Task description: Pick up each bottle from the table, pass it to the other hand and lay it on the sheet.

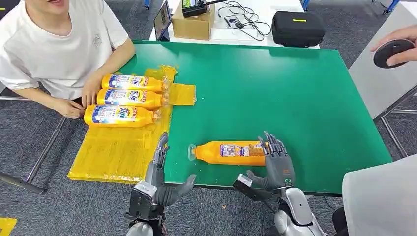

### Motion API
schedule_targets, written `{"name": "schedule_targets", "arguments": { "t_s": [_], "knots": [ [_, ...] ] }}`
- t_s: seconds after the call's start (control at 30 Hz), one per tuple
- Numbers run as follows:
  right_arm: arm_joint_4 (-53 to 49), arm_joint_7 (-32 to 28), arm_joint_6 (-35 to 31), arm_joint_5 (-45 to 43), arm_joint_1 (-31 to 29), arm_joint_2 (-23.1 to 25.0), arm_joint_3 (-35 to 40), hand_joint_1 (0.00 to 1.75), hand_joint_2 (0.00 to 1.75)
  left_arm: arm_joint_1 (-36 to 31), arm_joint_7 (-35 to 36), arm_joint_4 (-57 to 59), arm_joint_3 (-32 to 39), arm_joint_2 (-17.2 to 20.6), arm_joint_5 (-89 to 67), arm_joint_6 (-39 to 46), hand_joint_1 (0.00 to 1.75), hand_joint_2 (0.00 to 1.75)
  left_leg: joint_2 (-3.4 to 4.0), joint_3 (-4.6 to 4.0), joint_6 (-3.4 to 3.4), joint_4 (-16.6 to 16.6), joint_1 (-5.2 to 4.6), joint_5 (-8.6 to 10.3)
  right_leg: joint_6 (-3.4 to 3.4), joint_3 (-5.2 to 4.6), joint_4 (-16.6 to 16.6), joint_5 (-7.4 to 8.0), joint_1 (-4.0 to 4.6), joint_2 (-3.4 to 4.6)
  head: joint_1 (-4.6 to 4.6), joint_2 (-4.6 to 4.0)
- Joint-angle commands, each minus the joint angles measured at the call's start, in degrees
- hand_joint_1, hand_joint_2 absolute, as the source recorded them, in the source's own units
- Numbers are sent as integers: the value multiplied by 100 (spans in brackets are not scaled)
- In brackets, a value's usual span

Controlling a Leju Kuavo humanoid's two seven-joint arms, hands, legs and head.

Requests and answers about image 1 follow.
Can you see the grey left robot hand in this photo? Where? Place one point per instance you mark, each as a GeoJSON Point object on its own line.
{"type": "Point", "coordinates": [159, 189]}

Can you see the person's hand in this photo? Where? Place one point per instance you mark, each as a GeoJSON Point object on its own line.
{"type": "Point", "coordinates": [404, 34]}

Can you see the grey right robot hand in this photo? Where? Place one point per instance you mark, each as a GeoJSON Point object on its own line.
{"type": "Point", "coordinates": [280, 169]}

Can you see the person's right hand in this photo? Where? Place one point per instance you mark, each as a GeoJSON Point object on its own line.
{"type": "Point", "coordinates": [70, 109]}

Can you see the person's left hand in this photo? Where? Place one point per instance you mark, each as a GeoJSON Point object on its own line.
{"type": "Point", "coordinates": [91, 92]}

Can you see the black round disc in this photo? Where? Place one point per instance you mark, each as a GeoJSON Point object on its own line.
{"type": "Point", "coordinates": [391, 52]}

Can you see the orange drink bottle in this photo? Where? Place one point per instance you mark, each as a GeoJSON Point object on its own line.
{"type": "Point", "coordinates": [130, 82]}
{"type": "Point", "coordinates": [117, 116]}
{"type": "Point", "coordinates": [130, 97]}
{"type": "Point", "coordinates": [211, 153]}

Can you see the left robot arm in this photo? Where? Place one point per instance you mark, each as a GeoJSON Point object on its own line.
{"type": "Point", "coordinates": [138, 229]}

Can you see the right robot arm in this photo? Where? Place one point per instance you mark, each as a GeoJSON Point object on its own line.
{"type": "Point", "coordinates": [299, 208]}

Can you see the blue metal rack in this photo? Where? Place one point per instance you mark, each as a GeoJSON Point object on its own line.
{"type": "Point", "coordinates": [391, 6]}

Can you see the person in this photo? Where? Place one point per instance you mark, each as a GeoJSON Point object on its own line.
{"type": "Point", "coordinates": [58, 55]}
{"type": "Point", "coordinates": [381, 202]}

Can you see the grey side table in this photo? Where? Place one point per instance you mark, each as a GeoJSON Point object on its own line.
{"type": "Point", "coordinates": [384, 84]}

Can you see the yellow plastic sheet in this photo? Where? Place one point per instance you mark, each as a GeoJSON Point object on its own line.
{"type": "Point", "coordinates": [114, 153]}

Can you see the green table mat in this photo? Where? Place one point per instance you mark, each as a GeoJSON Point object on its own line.
{"type": "Point", "coordinates": [260, 97]}

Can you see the black tablet on stand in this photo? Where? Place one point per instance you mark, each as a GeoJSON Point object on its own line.
{"type": "Point", "coordinates": [162, 21]}

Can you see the black carrying case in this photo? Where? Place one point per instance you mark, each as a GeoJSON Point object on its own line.
{"type": "Point", "coordinates": [296, 32]}

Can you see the brown cardboard box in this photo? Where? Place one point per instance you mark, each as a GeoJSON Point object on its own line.
{"type": "Point", "coordinates": [192, 27]}

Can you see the black handheld device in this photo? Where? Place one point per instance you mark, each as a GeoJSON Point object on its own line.
{"type": "Point", "coordinates": [193, 9]}

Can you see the yellow floor marker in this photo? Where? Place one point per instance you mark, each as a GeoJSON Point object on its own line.
{"type": "Point", "coordinates": [6, 228]}

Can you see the white table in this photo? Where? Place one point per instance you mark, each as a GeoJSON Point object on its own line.
{"type": "Point", "coordinates": [224, 35]}

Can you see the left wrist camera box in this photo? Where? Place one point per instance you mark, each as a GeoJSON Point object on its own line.
{"type": "Point", "coordinates": [140, 202]}

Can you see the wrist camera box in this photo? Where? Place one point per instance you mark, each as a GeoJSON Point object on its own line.
{"type": "Point", "coordinates": [247, 189]}
{"type": "Point", "coordinates": [140, 202]}

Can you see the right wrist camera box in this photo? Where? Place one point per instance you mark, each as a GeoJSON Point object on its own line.
{"type": "Point", "coordinates": [247, 189]}

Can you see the metal table leg frame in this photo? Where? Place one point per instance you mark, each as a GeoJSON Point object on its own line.
{"type": "Point", "coordinates": [46, 150]}

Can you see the metal side table frame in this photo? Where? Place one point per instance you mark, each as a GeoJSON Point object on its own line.
{"type": "Point", "coordinates": [394, 136]}

